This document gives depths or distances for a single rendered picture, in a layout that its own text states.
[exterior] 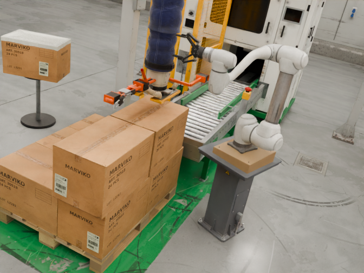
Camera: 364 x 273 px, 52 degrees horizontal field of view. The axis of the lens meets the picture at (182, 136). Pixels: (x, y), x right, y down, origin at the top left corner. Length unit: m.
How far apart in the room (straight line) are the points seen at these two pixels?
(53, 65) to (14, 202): 1.72
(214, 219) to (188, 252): 0.40
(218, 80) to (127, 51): 2.15
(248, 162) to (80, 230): 1.29
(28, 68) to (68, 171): 2.15
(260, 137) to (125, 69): 2.15
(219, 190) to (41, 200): 1.39
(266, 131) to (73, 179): 1.38
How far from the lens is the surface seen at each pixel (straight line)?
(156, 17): 2.72
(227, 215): 3.20
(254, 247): 3.37
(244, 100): 3.75
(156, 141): 2.77
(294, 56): 2.69
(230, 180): 3.05
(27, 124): 4.72
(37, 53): 4.31
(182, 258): 3.09
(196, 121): 4.02
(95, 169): 2.31
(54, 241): 3.03
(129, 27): 4.33
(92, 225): 2.65
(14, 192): 3.05
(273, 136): 2.77
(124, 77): 4.48
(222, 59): 2.36
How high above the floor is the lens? 2.16
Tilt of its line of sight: 27 degrees down
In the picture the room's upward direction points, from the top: 11 degrees clockwise
